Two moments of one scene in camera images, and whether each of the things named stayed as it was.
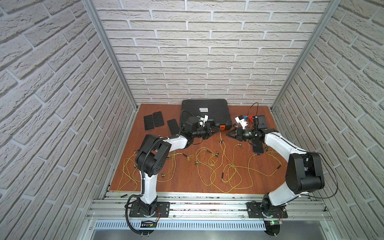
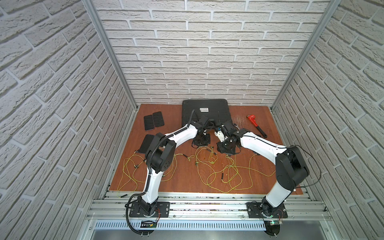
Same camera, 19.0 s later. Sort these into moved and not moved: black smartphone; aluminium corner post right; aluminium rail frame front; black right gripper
Moved: black right gripper
Not moved: aluminium rail frame front; black smartphone; aluminium corner post right
